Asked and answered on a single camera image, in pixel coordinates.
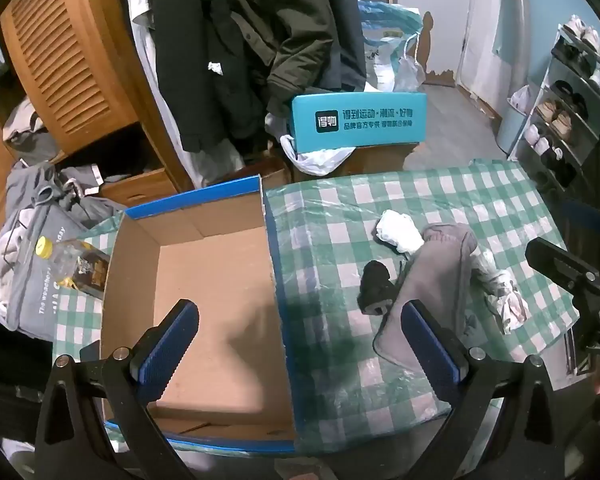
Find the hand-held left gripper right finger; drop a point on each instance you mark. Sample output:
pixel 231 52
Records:
pixel 427 345

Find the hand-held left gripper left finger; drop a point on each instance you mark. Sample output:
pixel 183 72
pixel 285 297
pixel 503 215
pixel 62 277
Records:
pixel 172 345

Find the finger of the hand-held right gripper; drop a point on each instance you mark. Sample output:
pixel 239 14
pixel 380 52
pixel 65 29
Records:
pixel 592 222
pixel 560 262

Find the grey long sock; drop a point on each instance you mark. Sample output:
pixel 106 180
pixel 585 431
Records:
pixel 435 280

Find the white patterned cloth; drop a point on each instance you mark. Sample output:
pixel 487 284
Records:
pixel 505 300

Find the blue-sided cardboard box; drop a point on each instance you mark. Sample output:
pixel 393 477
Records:
pixel 205 280

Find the black sock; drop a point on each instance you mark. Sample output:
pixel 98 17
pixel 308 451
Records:
pixel 375 280

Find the shoe rack with shoes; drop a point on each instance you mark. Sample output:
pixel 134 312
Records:
pixel 555 117

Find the white rolled sock bundle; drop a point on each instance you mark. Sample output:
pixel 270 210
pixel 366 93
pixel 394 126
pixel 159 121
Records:
pixel 397 230

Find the light blue waste bin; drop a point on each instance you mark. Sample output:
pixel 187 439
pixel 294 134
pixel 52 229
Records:
pixel 510 130

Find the yellow-capped plastic bottle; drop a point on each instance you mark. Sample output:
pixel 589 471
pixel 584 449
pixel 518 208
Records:
pixel 77 265

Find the green checked tablecloth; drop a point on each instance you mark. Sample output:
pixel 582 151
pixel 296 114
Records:
pixel 330 220

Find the grey hoodie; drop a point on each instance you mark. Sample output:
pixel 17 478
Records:
pixel 35 220

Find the white plastic bag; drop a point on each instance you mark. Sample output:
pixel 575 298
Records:
pixel 315 160

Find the white door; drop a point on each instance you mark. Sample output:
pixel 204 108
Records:
pixel 485 25

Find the teal shoe box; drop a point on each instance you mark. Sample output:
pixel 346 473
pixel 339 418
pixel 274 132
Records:
pixel 360 122

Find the clear plastic bag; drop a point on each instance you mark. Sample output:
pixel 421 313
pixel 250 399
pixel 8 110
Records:
pixel 410 72

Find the grey crumpled clothing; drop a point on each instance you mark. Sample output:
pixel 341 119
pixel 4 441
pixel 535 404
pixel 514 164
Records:
pixel 30 135

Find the blue and white large bag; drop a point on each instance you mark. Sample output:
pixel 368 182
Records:
pixel 380 40

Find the black hanging jacket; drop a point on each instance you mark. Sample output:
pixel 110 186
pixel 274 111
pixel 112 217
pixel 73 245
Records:
pixel 195 60

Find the wooden louvered cabinet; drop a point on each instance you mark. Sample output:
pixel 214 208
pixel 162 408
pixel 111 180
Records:
pixel 65 60

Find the dark grey hanging garment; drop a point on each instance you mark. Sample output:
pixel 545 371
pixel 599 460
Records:
pixel 345 20

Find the olive hanging jacket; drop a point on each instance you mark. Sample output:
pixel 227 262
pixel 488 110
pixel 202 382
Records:
pixel 285 20

